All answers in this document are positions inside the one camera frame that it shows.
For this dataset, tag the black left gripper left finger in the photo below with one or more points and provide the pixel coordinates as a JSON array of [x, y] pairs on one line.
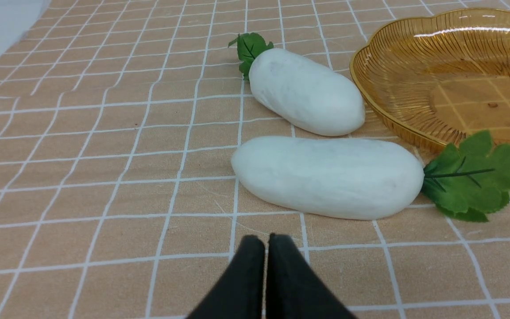
[[238, 294]]

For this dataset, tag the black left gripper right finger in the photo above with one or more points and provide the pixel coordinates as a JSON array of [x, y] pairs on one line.
[[294, 291]]

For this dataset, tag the white radish with leaves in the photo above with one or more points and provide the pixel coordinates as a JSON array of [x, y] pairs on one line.
[[309, 95], [370, 179]]

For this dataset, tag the amber glass plate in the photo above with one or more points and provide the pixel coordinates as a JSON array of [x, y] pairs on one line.
[[435, 80]]

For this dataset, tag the checkered orange tablecloth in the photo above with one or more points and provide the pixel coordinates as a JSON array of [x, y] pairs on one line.
[[118, 119]]

